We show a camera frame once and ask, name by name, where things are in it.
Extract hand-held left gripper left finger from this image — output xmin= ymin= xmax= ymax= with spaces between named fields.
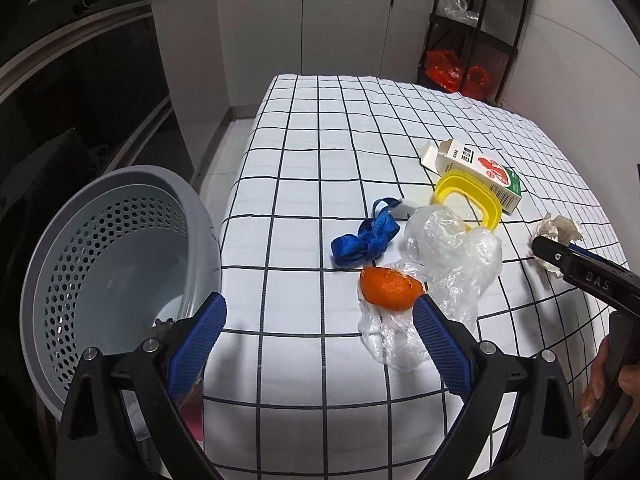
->
xmin=57 ymin=291 xmax=228 ymax=480

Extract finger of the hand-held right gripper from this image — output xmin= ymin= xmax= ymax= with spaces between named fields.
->
xmin=532 ymin=236 xmax=577 ymax=282
xmin=567 ymin=243 xmax=628 ymax=267

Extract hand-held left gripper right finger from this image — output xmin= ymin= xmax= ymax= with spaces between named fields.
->
xmin=412 ymin=292 xmax=586 ymax=480

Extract white tissue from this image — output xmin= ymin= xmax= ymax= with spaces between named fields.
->
xmin=534 ymin=212 xmax=585 ymax=277

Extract clear plastic bag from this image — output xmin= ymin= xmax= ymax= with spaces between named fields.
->
xmin=359 ymin=205 xmax=503 ymax=372

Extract orange peel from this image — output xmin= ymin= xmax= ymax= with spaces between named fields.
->
xmin=359 ymin=266 xmax=425 ymax=310

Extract grey perforated plastic basket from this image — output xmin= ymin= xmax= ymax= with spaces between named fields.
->
xmin=20 ymin=165 xmax=223 ymax=421

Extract person's right hand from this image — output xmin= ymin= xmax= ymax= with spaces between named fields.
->
xmin=581 ymin=332 xmax=640 ymax=423

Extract pink plastic stool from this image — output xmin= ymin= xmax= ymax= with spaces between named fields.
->
xmin=181 ymin=399 xmax=207 ymax=453

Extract white green paper carton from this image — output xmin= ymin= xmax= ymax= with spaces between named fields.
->
xmin=419 ymin=139 xmax=523 ymax=215

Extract red plastic bag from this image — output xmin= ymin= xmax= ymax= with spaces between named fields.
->
xmin=425 ymin=50 xmax=466 ymax=92
xmin=462 ymin=66 xmax=488 ymax=97

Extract white black checked tablecloth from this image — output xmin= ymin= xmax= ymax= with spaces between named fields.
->
xmin=200 ymin=74 xmax=636 ymax=480

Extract black metal shelf rack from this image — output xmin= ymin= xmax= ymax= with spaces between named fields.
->
xmin=417 ymin=0 xmax=531 ymax=106

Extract clear bag on rack shelf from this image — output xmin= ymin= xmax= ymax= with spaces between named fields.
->
xmin=439 ymin=0 xmax=483 ymax=26

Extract black glass built-in appliance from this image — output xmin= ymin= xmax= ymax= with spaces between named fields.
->
xmin=0 ymin=0 xmax=196 ymax=396

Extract grey kitchen cabinets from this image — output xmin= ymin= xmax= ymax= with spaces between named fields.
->
xmin=150 ymin=0 xmax=441 ymax=171

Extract yellow plastic ring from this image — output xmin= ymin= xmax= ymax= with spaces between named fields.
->
xmin=432 ymin=172 xmax=502 ymax=233

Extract blue ribbon strap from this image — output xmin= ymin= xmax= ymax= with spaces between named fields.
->
xmin=330 ymin=199 xmax=402 ymax=266

